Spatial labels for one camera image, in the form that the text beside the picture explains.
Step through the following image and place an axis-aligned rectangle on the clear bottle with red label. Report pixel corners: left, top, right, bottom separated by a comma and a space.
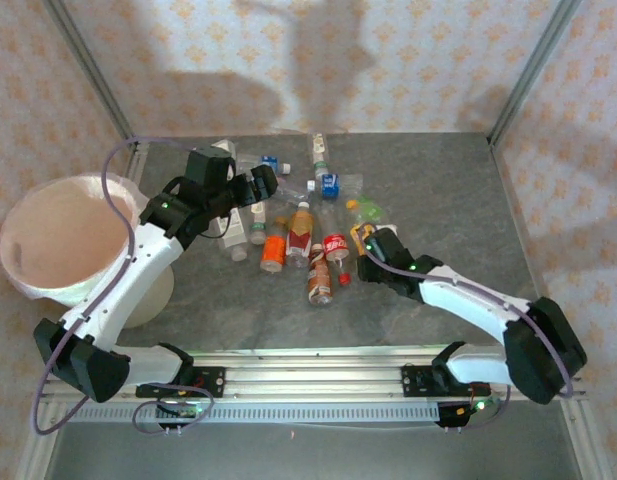
317, 202, 354, 286

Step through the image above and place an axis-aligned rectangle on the clear bottle large blue label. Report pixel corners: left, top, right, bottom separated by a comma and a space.
306, 171, 365, 201

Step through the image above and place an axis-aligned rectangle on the white bin with pink bag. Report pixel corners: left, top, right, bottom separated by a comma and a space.
0, 171, 150, 307

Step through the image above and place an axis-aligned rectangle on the clear bottle small blue label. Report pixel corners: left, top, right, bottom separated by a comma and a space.
236, 153, 294, 177

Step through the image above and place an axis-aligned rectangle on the green label bottle orange cap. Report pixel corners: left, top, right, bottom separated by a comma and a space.
345, 196, 389, 226

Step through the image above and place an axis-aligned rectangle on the small clear green-band bottle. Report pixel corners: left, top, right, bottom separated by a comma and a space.
247, 199, 270, 246

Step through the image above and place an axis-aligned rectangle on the crushed clear plastic bottle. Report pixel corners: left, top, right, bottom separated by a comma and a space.
275, 177, 314, 209

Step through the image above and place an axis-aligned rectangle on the large clear bottle white label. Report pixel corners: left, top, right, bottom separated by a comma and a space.
215, 204, 252, 264

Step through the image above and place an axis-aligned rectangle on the brown label drink bottle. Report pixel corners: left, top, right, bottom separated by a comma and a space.
306, 243, 335, 307

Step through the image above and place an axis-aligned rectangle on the gold and red label bottle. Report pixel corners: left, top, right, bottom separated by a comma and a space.
286, 200, 317, 269

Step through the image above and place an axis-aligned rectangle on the orange label bottle gold cap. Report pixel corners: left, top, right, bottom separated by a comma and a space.
260, 215, 288, 274

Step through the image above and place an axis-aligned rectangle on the clear bottle with cream label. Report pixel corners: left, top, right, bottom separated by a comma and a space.
307, 131, 332, 179

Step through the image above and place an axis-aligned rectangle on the aluminium table side rail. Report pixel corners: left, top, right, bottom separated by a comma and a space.
489, 142, 545, 304
122, 139, 150, 187

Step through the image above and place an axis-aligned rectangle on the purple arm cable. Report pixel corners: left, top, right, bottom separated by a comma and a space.
31, 135, 199, 436
355, 222, 577, 401

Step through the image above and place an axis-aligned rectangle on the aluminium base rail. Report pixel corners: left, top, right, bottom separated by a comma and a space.
37, 344, 589, 407

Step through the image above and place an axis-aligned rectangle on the white slotted cable duct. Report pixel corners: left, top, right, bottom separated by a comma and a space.
67, 402, 442, 425

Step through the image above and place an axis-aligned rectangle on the aluminium frame post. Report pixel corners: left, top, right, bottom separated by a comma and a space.
41, 0, 139, 151
486, 0, 585, 147

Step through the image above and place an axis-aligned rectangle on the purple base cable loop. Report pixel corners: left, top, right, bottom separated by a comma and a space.
131, 382, 215, 437

